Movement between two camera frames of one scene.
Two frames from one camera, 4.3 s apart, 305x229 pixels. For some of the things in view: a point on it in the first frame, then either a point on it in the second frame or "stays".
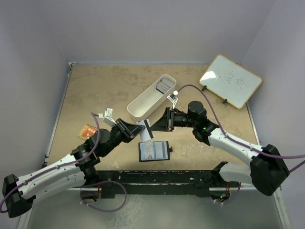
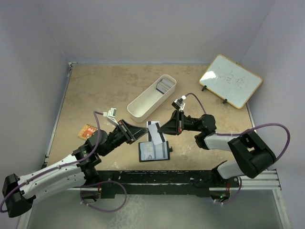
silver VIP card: x=147 y=150 stays
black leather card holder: x=154 y=150 stays
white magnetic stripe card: x=146 y=134 to x=157 y=137
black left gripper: x=128 y=130 stays
